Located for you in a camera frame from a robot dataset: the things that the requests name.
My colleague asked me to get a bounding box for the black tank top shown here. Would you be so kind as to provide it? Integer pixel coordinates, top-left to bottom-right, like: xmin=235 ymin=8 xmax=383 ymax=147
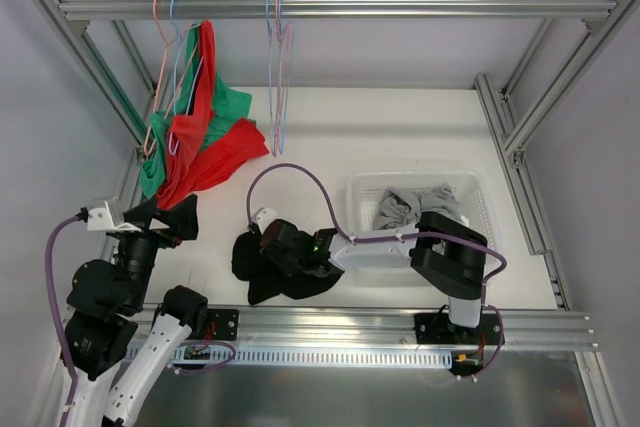
xmin=231 ymin=231 xmax=342 ymax=306

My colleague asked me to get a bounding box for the grey tank top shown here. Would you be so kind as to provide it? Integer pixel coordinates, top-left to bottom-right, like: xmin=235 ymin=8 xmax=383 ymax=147
xmin=372 ymin=184 xmax=469 ymax=230

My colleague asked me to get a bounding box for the pink hanger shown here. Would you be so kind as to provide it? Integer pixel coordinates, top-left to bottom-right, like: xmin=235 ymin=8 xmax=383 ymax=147
xmin=143 ymin=0 xmax=176 ymax=156
xmin=278 ymin=0 xmax=294 ymax=156

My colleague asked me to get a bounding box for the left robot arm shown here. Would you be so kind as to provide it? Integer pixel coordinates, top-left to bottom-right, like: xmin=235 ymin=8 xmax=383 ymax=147
xmin=45 ymin=194 xmax=208 ymax=426

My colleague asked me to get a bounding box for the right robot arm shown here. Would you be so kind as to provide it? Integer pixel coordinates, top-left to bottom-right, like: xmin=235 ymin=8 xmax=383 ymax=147
xmin=252 ymin=208 xmax=488 ymax=344

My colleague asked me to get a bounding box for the red tank top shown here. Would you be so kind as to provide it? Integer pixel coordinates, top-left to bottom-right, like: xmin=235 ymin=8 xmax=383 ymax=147
xmin=156 ymin=20 xmax=269 ymax=209

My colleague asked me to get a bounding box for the green tank top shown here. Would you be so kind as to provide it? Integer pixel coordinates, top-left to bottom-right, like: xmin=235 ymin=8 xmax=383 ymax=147
xmin=139 ymin=28 xmax=252 ymax=198

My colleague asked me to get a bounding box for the white plastic basket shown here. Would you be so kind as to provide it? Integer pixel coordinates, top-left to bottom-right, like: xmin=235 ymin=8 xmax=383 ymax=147
xmin=344 ymin=169 xmax=502 ymax=288

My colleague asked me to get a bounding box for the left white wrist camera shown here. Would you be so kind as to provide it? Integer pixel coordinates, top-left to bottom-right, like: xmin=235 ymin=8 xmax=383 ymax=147
xmin=81 ymin=198 xmax=142 ymax=233

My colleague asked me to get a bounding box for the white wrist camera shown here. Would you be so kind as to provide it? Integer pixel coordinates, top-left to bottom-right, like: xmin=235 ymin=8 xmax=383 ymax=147
xmin=81 ymin=198 xmax=142 ymax=233
xmin=249 ymin=207 xmax=277 ymax=234

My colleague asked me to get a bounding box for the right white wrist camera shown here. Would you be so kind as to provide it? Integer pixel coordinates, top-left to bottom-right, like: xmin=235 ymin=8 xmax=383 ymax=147
xmin=249 ymin=207 xmax=277 ymax=234

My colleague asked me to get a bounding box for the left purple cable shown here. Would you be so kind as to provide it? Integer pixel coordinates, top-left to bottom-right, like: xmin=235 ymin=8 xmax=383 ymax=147
xmin=44 ymin=214 xmax=94 ymax=427

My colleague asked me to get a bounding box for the purple cable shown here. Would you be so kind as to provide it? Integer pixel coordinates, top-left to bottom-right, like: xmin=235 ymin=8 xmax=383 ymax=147
xmin=247 ymin=162 xmax=509 ymax=378
xmin=44 ymin=214 xmax=94 ymax=427

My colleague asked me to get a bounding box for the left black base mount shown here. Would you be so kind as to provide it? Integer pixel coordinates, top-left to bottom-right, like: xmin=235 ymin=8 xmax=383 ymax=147
xmin=189 ymin=308 xmax=240 ymax=341

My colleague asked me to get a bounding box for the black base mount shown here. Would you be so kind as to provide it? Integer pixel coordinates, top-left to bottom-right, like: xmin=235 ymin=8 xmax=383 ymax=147
xmin=189 ymin=308 xmax=240 ymax=341
xmin=413 ymin=312 xmax=503 ymax=347

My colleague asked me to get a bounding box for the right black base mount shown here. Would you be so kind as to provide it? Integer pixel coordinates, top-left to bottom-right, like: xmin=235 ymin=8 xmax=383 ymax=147
xmin=413 ymin=312 xmax=503 ymax=347

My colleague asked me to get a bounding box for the white slotted cable duct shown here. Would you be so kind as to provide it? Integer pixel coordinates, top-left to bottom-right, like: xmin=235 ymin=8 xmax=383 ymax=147
xmin=168 ymin=345 xmax=453 ymax=370

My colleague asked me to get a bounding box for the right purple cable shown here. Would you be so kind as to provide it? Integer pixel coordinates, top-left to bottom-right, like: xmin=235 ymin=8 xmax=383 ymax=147
xmin=247 ymin=162 xmax=509 ymax=378

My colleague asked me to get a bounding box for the aluminium frame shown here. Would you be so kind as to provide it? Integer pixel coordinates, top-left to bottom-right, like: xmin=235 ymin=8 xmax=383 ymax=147
xmin=0 ymin=0 xmax=640 ymax=427

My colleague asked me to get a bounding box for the aluminium hanging rail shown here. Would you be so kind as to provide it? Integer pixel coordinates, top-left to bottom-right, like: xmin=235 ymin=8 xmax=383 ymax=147
xmin=59 ymin=0 xmax=617 ymax=21

